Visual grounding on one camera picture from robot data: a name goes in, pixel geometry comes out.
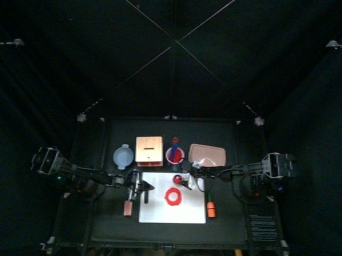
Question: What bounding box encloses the orange toy carrot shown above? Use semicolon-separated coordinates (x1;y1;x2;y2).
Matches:
205;194;217;219

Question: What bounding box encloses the blue utensil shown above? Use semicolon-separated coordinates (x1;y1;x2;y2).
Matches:
169;136;180;160

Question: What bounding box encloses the pink wooden block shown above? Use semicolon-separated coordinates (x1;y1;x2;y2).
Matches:
123;200;133;217

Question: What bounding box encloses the white mat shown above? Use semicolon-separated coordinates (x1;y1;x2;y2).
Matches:
137;171;207;225

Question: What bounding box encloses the red ring cookie cutter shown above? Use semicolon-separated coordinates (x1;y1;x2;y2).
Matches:
163;187;184;207

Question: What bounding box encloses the wooden box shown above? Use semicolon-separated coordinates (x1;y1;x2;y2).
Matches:
133;135;164;168

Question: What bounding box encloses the light blue bowl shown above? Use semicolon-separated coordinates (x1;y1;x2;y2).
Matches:
112;143;136;171

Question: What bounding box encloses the pink cutting board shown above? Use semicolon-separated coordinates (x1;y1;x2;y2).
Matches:
187;143;227;168

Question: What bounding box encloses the blue and red object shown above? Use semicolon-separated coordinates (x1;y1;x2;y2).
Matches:
164;146;185;165

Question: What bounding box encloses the red utensil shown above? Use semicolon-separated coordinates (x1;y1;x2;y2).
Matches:
172;148;184;164

